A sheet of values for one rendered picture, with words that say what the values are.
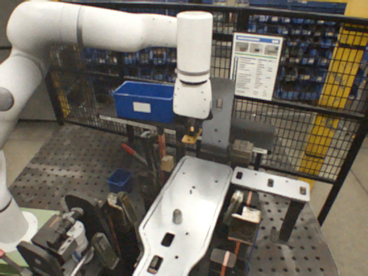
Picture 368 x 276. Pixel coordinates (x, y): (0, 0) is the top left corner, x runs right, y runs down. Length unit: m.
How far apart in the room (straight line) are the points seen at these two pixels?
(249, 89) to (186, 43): 0.68
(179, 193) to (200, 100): 0.39
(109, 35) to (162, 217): 0.57
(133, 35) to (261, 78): 0.76
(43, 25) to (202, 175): 0.71
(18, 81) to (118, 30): 0.25
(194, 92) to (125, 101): 0.67
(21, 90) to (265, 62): 0.94
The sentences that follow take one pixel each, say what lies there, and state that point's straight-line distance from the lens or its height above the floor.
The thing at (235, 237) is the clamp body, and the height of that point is 0.94.
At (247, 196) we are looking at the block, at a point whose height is 0.98.
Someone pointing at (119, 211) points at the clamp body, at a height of 1.05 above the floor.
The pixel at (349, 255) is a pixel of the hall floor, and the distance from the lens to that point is 2.27.
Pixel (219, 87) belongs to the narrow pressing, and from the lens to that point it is 0.97.
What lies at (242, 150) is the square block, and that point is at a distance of 1.05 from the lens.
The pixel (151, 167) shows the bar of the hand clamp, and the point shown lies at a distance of 0.90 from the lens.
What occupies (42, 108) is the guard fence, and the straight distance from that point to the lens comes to 3.37.
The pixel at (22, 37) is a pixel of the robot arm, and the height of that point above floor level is 1.56.
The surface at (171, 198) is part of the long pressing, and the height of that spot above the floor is 1.00.
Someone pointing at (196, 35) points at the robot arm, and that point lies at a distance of 0.62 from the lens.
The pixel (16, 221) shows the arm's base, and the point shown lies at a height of 0.91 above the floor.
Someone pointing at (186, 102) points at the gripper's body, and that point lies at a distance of 0.69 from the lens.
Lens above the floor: 1.68
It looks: 34 degrees down
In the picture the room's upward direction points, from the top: straight up
